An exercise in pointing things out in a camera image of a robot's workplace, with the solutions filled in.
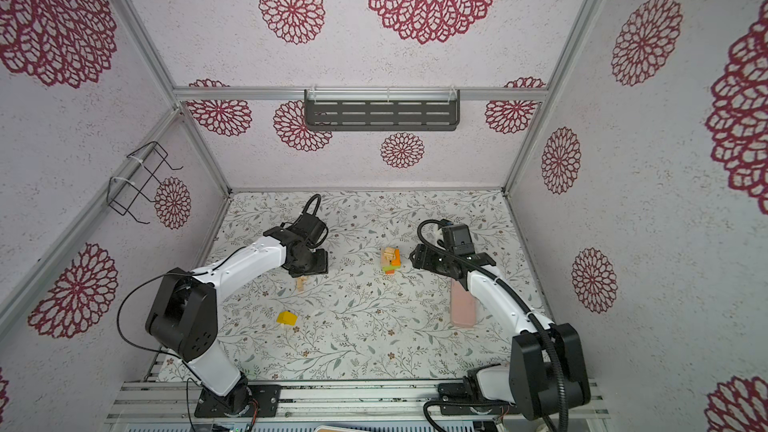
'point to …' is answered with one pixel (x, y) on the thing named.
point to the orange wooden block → (397, 258)
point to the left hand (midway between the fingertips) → (318, 273)
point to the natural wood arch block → (386, 259)
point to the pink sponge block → (463, 306)
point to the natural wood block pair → (300, 284)
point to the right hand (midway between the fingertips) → (421, 253)
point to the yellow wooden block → (287, 317)
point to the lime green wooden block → (388, 267)
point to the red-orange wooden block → (390, 272)
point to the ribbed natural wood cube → (389, 251)
